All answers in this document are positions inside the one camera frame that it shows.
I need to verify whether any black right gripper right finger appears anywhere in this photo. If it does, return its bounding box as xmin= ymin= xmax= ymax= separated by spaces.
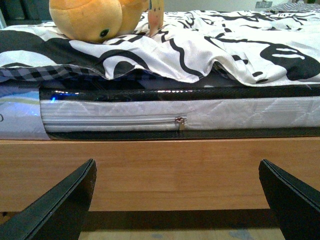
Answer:
xmin=258 ymin=159 xmax=320 ymax=240

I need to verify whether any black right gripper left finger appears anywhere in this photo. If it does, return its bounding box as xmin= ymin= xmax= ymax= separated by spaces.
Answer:
xmin=0 ymin=159 xmax=97 ymax=240

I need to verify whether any orange plush toy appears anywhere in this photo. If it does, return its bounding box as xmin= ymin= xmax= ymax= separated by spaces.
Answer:
xmin=49 ymin=0 xmax=149 ymax=43

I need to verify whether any white quilted mattress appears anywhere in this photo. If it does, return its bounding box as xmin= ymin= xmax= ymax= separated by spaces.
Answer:
xmin=0 ymin=79 xmax=320 ymax=141

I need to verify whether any black white checkered sheet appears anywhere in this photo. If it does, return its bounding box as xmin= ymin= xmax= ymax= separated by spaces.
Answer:
xmin=0 ymin=65 xmax=106 ymax=83

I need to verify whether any black white patterned duvet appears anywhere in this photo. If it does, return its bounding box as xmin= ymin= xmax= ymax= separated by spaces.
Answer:
xmin=0 ymin=10 xmax=320 ymax=87

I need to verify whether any plush toy paper tag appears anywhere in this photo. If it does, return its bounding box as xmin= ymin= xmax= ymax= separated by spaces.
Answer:
xmin=147 ymin=0 xmax=164 ymax=37

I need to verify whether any wooden bed frame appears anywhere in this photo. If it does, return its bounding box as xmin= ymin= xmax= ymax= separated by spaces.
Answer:
xmin=0 ymin=137 xmax=320 ymax=212

